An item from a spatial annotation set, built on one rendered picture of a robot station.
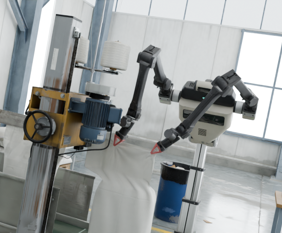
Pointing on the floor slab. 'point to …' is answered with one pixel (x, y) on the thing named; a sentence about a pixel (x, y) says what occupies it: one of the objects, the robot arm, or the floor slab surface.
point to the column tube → (37, 174)
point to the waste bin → (171, 191)
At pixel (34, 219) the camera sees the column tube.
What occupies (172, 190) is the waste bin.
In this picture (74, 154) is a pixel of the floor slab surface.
